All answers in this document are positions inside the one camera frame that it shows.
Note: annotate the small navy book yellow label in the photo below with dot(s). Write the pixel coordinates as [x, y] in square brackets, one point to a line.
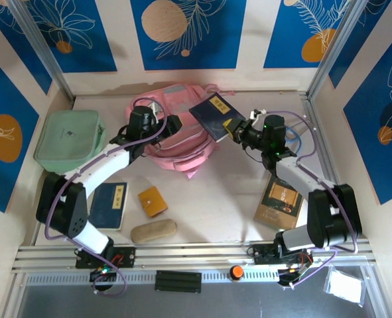
[109, 205]

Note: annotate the black ribbed block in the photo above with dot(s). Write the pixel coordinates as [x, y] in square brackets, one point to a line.
[178, 281]

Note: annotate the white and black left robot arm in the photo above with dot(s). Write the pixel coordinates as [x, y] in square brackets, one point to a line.
[106, 165]

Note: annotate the mint green lunch bag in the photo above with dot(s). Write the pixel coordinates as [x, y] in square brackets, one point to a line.
[69, 139]

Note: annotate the clear bag with white paper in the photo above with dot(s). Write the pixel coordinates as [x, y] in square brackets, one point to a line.
[343, 286]

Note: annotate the dark brown book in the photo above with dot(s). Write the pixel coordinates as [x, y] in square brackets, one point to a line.
[275, 205]

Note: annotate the aluminium corner post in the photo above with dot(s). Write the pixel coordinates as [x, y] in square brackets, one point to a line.
[335, 49]
[43, 49]

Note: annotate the large navy book yellow label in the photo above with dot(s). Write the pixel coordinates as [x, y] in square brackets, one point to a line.
[212, 116]

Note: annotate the orange emergency stop button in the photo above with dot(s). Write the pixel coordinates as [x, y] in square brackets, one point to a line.
[236, 272]

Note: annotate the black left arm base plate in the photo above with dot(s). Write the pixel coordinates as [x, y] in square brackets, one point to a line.
[126, 258]

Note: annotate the aluminium side rail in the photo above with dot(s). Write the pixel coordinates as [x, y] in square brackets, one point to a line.
[328, 172]

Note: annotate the beige glasses case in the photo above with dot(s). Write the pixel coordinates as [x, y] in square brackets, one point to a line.
[152, 231]

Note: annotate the pink student backpack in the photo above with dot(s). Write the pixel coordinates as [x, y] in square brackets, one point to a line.
[182, 155]

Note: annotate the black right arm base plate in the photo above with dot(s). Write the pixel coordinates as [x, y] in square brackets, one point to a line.
[263, 255]

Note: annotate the orange leather wallet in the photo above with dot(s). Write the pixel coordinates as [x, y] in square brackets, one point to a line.
[152, 202]

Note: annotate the aluminium frame rail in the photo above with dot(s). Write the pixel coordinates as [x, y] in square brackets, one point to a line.
[199, 255]

